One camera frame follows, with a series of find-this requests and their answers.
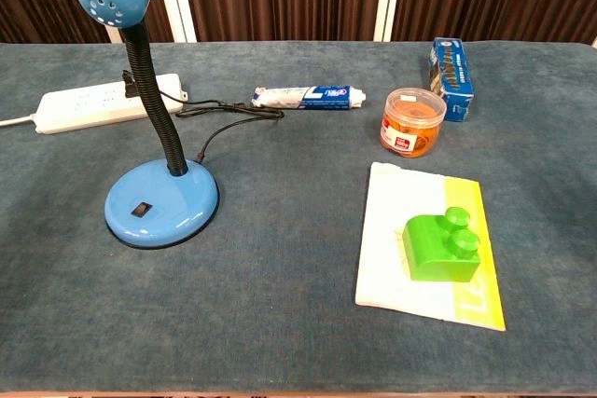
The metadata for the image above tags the blue gooseneck desk lamp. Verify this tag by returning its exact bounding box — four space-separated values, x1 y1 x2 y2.
74 0 220 250

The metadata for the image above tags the white blue toothpaste tube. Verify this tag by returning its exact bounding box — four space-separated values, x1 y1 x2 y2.
250 84 368 113

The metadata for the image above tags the teal table cloth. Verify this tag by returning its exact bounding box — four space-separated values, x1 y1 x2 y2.
0 40 597 394

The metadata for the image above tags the clear jar of rubber bands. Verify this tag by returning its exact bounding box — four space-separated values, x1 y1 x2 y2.
379 87 448 158

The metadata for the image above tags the white yellow booklet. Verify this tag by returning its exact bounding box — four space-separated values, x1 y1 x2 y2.
354 161 507 333

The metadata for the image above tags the green toy building block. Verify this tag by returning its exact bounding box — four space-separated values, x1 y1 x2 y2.
401 205 482 284

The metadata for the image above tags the blue cardboard box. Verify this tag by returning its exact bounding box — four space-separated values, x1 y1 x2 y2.
428 36 476 123

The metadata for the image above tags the white power strip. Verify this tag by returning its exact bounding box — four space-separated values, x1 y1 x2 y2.
35 73 187 135

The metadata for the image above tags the black power cord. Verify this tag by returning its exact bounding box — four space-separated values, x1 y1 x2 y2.
121 70 285 164

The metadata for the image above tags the white power strip cable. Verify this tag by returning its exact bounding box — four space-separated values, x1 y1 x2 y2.
0 113 37 130

